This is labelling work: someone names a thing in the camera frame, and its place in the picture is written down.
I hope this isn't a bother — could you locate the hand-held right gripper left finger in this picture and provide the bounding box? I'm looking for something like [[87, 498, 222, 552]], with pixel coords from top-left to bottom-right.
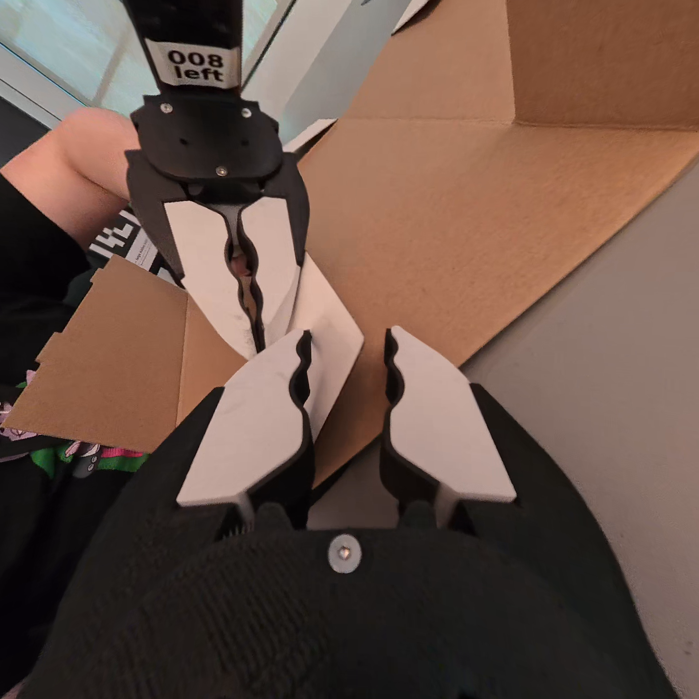
[[175, 329, 316, 529]]

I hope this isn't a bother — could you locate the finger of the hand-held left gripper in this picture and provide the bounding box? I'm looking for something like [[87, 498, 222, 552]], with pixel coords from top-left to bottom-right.
[[163, 201, 266, 359], [238, 197, 305, 351]]

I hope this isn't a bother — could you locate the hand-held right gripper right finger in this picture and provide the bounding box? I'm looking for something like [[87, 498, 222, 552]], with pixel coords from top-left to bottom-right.
[[379, 325, 518, 529]]

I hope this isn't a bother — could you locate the large cardboard box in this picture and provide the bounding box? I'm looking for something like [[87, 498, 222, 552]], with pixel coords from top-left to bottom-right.
[[0, 0, 699, 489]]

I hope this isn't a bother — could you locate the person's left forearm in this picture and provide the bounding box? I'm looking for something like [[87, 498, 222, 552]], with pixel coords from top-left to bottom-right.
[[0, 106, 140, 248]]

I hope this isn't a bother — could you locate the black framed marker sign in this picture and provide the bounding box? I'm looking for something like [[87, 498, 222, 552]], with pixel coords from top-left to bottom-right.
[[87, 205, 187, 286]]

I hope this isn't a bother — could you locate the black printed garment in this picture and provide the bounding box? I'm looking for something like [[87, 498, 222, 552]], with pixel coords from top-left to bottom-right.
[[0, 175, 151, 691]]

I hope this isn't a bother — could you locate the window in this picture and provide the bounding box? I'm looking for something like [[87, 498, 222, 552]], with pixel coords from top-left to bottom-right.
[[0, 0, 298, 127]]

